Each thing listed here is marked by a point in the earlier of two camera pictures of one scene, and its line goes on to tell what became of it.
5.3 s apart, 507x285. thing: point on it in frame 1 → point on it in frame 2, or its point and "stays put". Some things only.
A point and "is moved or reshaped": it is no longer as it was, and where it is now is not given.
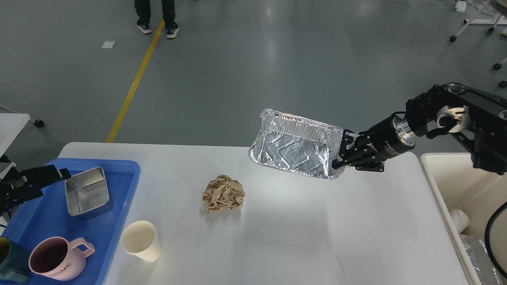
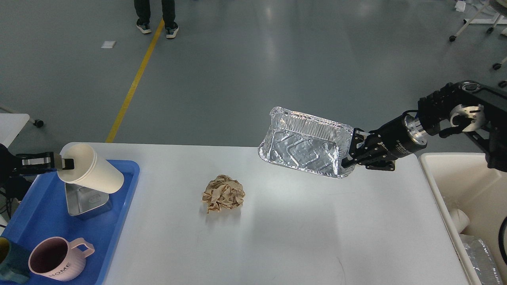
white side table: [11, 125] stays put
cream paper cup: [138, 238] → [90, 170]
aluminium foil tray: [296, 145] is moved or reshaped
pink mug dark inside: [58, 258] stays put
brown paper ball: [223, 192] stays put
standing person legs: [143, 10] stays put
